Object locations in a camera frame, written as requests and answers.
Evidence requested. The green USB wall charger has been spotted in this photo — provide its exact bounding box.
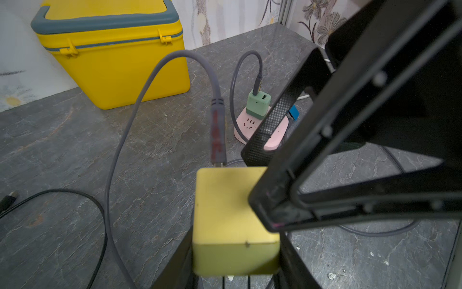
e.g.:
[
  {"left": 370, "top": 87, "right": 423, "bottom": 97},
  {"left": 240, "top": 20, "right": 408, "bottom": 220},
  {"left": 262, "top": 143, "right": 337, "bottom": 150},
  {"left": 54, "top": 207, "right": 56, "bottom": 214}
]
[{"left": 246, "top": 90, "right": 271, "bottom": 120}]

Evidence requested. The yellow USB wall charger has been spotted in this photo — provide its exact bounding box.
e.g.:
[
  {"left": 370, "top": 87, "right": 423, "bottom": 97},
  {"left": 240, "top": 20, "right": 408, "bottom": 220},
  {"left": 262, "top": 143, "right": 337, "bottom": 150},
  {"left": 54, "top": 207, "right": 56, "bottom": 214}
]
[{"left": 192, "top": 167, "right": 280, "bottom": 277}]

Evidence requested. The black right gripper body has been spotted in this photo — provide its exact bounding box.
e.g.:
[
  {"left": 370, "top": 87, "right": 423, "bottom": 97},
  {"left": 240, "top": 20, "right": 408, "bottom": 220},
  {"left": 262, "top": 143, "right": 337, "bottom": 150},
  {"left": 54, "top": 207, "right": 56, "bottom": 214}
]
[{"left": 315, "top": 1, "right": 462, "bottom": 166}]

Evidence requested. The pink power strip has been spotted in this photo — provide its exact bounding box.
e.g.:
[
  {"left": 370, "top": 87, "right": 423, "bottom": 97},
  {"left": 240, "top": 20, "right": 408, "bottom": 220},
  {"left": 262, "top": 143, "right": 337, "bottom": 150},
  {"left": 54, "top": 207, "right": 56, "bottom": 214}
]
[{"left": 237, "top": 109, "right": 289, "bottom": 151}]

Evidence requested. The grey USB cable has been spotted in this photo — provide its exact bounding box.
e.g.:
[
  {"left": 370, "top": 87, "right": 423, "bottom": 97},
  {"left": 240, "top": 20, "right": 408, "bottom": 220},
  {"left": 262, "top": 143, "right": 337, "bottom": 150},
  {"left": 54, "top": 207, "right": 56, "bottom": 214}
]
[
  {"left": 230, "top": 50, "right": 421, "bottom": 238},
  {"left": 103, "top": 49, "right": 228, "bottom": 289}
]

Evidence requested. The yellow plastic storage box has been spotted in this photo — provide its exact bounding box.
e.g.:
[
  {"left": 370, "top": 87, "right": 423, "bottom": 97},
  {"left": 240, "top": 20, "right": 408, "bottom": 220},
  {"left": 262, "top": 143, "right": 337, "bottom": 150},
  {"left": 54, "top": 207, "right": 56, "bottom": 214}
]
[{"left": 31, "top": 1, "right": 185, "bottom": 110}]

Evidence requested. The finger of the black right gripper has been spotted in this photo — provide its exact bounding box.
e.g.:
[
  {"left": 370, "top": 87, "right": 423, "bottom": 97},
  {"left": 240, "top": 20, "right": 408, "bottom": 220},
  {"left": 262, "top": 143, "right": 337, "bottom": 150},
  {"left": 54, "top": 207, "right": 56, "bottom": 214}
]
[
  {"left": 248, "top": 108, "right": 462, "bottom": 233},
  {"left": 241, "top": 48, "right": 332, "bottom": 167}
]

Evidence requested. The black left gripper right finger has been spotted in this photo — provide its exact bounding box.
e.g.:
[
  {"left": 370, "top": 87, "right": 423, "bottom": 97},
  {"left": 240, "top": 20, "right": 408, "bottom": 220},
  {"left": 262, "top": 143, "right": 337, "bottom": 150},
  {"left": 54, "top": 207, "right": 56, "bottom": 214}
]
[{"left": 277, "top": 233, "right": 321, "bottom": 289}]

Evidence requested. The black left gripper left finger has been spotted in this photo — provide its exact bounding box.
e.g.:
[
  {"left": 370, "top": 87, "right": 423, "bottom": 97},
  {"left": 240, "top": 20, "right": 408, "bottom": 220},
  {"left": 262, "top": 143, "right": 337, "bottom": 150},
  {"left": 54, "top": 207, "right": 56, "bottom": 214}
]
[{"left": 151, "top": 227, "right": 195, "bottom": 289}]

